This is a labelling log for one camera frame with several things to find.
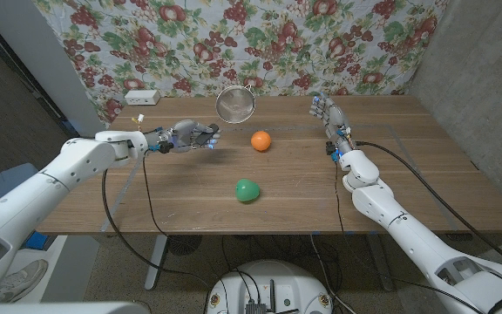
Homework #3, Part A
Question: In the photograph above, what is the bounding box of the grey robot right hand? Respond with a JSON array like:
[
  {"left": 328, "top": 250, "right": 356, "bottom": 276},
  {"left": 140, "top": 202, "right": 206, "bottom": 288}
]
[{"left": 309, "top": 93, "right": 357, "bottom": 160}]

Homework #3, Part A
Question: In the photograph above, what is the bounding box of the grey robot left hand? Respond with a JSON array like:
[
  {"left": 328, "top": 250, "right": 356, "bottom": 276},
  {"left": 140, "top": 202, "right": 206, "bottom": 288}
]
[{"left": 146, "top": 119, "right": 222, "bottom": 154}]

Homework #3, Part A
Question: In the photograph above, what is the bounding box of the metal mesh sieve black handle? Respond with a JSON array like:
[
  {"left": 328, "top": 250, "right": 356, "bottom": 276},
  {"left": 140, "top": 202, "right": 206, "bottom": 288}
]
[{"left": 194, "top": 84, "right": 257, "bottom": 148}]

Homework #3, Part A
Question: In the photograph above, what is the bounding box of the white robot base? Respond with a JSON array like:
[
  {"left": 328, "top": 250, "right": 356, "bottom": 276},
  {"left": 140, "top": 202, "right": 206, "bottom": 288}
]
[{"left": 207, "top": 259, "right": 334, "bottom": 314}]

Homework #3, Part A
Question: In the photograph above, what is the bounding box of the orange ball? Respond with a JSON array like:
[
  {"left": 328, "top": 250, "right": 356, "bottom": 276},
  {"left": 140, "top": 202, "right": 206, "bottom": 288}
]
[{"left": 250, "top": 130, "right": 273, "bottom": 153}]

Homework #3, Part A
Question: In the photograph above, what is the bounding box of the green ball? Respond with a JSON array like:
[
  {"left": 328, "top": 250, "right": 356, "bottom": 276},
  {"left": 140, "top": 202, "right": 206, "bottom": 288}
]
[{"left": 234, "top": 178, "right": 261, "bottom": 203}]

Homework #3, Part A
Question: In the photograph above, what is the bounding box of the white power strip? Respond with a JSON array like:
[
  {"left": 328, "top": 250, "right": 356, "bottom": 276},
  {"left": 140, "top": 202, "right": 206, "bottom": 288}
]
[{"left": 124, "top": 89, "right": 161, "bottom": 106}]

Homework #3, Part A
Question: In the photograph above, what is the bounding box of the floral fruit print backdrop cloth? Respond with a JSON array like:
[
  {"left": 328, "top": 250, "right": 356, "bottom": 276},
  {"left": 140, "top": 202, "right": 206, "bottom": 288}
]
[{"left": 32, "top": 0, "right": 451, "bottom": 126}]

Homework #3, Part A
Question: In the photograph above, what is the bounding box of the black round floor fan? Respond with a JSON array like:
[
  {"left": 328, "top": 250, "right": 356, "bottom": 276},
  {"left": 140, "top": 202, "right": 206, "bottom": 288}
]
[{"left": 166, "top": 234, "right": 203, "bottom": 257}]

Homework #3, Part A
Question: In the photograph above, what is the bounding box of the white table leg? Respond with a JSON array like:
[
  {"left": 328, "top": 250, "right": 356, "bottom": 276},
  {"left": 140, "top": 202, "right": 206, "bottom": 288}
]
[{"left": 144, "top": 234, "right": 169, "bottom": 292}]

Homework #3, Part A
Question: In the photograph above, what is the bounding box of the grey table leg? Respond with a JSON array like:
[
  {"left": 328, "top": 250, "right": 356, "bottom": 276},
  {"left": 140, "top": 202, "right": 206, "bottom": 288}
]
[{"left": 366, "top": 234, "right": 395, "bottom": 292}]

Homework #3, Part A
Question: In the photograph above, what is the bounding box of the white floor panel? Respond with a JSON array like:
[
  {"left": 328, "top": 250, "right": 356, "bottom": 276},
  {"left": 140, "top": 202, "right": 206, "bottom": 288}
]
[{"left": 15, "top": 235, "right": 100, "bottom": 304}]

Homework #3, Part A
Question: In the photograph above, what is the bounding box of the black and blue foot pedal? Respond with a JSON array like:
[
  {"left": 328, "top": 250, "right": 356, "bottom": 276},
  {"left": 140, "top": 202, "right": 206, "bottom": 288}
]
[{"left": 23, "top": 230, "right": 51, "bottom": 251}]

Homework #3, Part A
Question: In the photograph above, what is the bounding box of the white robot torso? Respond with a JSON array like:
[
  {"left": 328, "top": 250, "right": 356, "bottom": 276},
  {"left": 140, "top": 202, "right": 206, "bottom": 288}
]
[{"left": 0, "top": 300, "right": 152, "bottom": 314}]

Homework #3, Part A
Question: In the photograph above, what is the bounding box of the grey sneaker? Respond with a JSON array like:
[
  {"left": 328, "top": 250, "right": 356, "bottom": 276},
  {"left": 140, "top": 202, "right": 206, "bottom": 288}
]
[{"left": 0, "top": 259, "right": 50, "bottom": 304}]

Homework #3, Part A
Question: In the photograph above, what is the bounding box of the thin black left wrist cable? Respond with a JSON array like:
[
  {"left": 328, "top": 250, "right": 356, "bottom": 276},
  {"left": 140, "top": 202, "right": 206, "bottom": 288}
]
[{"left": 140, "top": 151, "right": 191, "bottom": 245}]

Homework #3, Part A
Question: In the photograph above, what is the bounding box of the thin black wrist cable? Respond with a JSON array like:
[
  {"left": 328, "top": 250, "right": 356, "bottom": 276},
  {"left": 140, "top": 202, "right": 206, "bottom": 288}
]
[
  {"left": 140, "top": 151, "right": 191, "bottom": 245},
  {"left": 333, "top": 160, "right": 483, "bottom": 314}
]

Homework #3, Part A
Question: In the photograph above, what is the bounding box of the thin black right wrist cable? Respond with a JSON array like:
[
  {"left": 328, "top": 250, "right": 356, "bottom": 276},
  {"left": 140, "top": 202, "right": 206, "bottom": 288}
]
[{"left": 333, "top": 160, "right": 483, "bottom": 314}]

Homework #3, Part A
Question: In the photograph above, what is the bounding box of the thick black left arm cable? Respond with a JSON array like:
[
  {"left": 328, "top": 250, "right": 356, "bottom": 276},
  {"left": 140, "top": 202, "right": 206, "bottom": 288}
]
[{"left": 100, "top": 167, "right": 212, "bottom": 289}]

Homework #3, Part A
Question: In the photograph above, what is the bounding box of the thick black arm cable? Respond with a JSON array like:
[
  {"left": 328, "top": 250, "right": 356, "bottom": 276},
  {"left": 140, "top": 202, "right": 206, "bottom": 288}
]
[
  {"left": 355, "top": 140, "right": 502, "bottom": 280},
  {"left": 100, "top": 167, "right": 212, "bottom": 289}
]

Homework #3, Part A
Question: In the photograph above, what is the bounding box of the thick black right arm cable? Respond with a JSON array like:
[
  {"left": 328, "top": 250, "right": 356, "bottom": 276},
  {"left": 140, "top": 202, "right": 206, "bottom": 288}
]
[{"left": 355, "top": 140, "right": 502, "bottom": 280}]

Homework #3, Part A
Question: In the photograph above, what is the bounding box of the grey floor cable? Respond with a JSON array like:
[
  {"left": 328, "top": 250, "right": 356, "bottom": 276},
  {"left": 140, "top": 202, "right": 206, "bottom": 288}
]
[{"left": 309, "top": 234, "right": 356, "bottom": 314}]

